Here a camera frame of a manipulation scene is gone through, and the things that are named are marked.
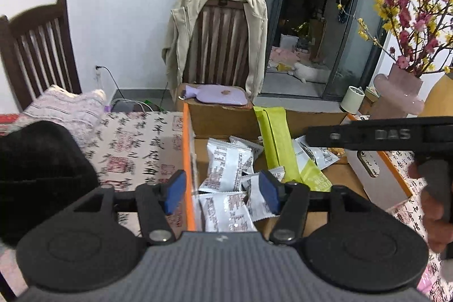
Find white cylindrical cup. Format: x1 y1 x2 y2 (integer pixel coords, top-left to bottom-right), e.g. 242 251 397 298
340 85 366 112

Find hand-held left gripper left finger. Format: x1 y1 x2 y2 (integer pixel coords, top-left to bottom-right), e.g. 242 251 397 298
71 169 187 246

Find chair with beige jacket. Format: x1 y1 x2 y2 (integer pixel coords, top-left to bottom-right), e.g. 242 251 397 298
162 0 268 101

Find purple hot water bottle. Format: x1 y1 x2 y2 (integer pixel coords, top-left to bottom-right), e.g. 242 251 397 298
180 84 253 107

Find grey patterned blanket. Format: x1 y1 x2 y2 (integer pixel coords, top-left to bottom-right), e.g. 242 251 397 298
23 84 107 150

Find black furry cloth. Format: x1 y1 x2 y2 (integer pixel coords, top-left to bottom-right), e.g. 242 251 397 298
0 120 100 248

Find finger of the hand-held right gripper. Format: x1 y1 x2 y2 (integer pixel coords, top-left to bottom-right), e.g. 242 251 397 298
306 123 354 149

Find green snack packet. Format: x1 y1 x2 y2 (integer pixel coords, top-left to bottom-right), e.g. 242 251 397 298
253 106 303 183
301 159 333 192

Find pink ringed vase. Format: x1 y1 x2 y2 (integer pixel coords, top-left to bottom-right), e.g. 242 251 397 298
370 63 425 119

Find brown slatted wooden chair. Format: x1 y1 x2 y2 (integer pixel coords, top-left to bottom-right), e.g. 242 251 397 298
182 0 253 87

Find person's right hand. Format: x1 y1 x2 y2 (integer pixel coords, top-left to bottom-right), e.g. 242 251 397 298
408 163 453 253

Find yellow thermos jug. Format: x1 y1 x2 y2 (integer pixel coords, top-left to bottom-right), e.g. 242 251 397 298
422 72 453 118

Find pink and yellow flower branches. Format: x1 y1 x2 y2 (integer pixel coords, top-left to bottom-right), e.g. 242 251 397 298
317 0 453 78

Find wall socket with plug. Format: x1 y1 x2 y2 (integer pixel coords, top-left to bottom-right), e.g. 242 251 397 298
93 64 105 90

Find red cardboard box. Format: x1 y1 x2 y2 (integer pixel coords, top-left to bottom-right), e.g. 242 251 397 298
176 83 414 235

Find white plush toy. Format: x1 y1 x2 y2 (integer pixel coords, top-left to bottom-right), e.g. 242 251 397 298
287 61 331 83

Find calligraphy print tablecloth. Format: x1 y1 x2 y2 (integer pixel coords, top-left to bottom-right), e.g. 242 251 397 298
76 110 453 302

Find dark wooden chair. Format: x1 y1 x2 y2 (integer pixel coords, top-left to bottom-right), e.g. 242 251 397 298
0 0 83 112

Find pile of silver snack packets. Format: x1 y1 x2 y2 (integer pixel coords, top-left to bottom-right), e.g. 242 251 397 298
197 135 342 232

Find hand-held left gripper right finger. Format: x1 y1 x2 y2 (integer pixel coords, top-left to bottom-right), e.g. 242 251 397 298
258 169 381 247

